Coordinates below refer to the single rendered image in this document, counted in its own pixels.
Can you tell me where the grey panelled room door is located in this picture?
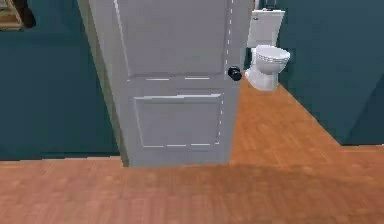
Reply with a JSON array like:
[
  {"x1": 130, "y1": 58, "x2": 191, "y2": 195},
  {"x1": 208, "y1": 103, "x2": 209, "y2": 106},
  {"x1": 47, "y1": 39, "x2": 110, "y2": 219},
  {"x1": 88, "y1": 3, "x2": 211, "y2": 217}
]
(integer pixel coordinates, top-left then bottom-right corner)
[{"x1": 77, "y1": 0, "x2": 256, "y2": 168}]

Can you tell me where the black round door knob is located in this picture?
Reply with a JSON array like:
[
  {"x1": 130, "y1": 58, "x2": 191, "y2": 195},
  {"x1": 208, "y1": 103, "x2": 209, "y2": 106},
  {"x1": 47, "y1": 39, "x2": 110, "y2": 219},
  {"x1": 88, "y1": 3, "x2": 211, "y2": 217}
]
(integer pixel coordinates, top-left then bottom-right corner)
[{"x1": 227, "y1": 65, "x2": 243, "y2": 82}]

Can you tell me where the white toilet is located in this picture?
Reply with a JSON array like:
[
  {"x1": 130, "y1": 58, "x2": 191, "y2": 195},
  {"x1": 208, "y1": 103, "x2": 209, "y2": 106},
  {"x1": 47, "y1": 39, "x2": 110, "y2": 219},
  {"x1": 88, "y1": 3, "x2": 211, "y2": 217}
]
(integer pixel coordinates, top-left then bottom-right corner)
[{"x1": 244, "y1": 7, "x2": 291, "y2": 92}]

